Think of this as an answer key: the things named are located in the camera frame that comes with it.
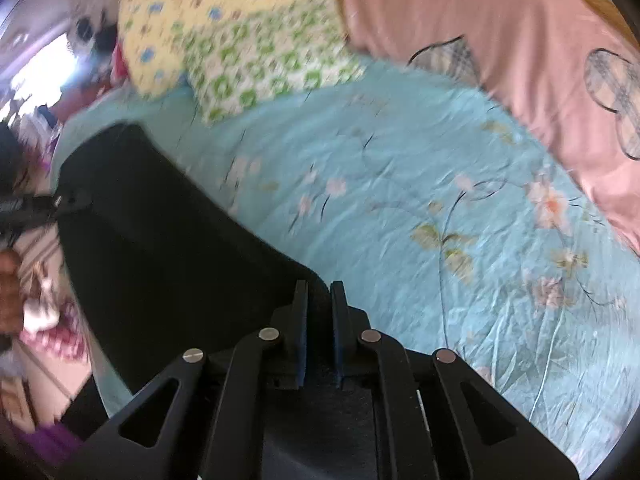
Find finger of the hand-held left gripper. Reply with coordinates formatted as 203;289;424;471
27;190;94;226

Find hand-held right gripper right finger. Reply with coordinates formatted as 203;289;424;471
330;280;581;480

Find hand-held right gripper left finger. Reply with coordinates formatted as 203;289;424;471
60;280;309;480

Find black pants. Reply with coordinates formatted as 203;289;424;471
52;122;331;396

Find person's left hand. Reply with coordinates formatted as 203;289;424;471
0;251;25;337

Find red cloth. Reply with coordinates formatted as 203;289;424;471
110;42;132;83

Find teal floral bed sheet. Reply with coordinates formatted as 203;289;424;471
50;55;640;480

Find yellow animal print pillow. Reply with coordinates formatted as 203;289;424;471
117;0;346;101

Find green checked pillow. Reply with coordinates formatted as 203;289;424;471
182;0;368;126

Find pink heart print long pillow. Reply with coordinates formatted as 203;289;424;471
330;0;640;257

